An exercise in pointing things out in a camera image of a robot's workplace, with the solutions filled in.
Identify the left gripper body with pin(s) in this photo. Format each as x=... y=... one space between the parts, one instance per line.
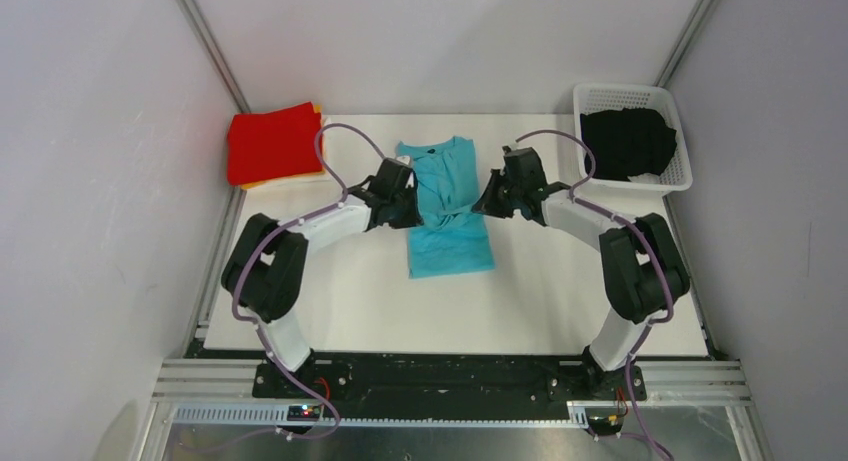
x=407 y=194

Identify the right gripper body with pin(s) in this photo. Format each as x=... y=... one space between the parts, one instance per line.
x=516 y=190

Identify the cyan t-shirt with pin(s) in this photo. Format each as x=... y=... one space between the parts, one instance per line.
x=452 y=239

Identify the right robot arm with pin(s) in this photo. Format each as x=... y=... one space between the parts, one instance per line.
x=642 y=268

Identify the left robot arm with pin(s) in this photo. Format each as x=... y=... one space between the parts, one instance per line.
x=265 y=269

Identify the folded white t-shirt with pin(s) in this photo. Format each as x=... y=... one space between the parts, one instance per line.
x=300 y=162

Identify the black t-shirt in basket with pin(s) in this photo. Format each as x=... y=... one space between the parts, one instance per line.
x=627 y=143

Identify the folded orange t-shirt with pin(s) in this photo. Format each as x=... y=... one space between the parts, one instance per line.
x=278 y=180

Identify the folded red t-shirt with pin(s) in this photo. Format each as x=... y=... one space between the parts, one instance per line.
x=275 y=143

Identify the white garment in basket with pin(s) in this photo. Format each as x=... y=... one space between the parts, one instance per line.
x=646 y=178

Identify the white plastic basket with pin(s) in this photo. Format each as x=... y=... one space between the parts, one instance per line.
x=593 y=97

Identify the left controller board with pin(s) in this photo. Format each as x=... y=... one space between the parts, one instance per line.
x=304 y=413

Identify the controller board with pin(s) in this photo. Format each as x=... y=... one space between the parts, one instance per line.
x=304 y=413
x=605 y=425

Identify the right controller board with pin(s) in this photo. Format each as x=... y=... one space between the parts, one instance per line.
x=605 y=425

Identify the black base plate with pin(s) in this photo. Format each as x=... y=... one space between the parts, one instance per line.
x=442 y=387

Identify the aluminium frame rail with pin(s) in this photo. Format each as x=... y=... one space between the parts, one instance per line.
x=220 y=390

